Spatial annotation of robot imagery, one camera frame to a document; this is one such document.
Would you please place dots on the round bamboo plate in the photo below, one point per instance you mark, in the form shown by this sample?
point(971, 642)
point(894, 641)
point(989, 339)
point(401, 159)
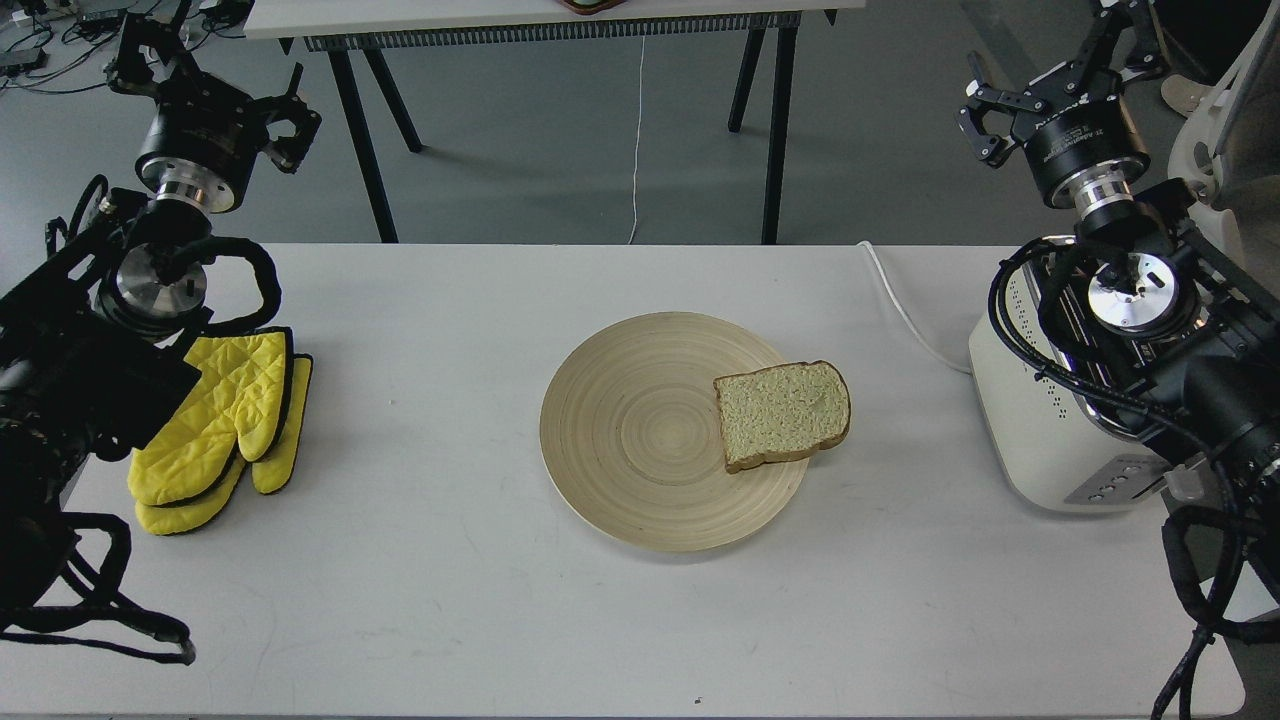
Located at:
point(630, 433)

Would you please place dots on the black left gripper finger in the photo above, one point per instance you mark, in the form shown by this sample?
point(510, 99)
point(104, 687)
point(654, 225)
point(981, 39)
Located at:
point(151, 60)
point(287, 152)

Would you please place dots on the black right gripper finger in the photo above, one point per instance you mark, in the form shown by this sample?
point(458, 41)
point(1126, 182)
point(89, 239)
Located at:
point(997, 122)
point(1124, 45)

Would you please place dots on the white office chair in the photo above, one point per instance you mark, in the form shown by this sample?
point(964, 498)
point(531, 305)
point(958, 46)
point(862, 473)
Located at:
point(1227, 149)

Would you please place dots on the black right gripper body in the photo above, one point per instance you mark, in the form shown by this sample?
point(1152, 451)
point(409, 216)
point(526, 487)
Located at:
point(1111, 144)

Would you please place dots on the lower yellow oven mitt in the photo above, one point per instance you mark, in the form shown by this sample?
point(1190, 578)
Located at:
point(270, 450)

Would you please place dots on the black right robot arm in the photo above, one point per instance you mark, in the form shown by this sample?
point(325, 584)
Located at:
point(1166, 342)

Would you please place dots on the slice of white bread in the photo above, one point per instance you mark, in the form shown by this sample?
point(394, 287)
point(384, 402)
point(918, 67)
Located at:
point(782, 413)

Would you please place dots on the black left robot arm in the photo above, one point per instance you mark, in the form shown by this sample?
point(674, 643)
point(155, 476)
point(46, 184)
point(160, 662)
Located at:
point(99, 342)

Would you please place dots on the white background table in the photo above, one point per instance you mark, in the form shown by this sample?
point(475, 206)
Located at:
point(339, 29)

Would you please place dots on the yellow oven mitt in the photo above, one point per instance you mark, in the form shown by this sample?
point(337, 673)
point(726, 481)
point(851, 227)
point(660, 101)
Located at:
point(215, 415)
point(270, 450)

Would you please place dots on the white chrome toaster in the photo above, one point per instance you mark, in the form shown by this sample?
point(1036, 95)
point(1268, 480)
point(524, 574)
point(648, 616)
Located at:
point(1061, 451)

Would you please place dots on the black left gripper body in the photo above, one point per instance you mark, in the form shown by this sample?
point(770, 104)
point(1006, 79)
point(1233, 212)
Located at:
point(206, 133)

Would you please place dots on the upper yellow oven mitt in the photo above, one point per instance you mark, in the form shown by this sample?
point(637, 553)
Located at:
point(215, 415)

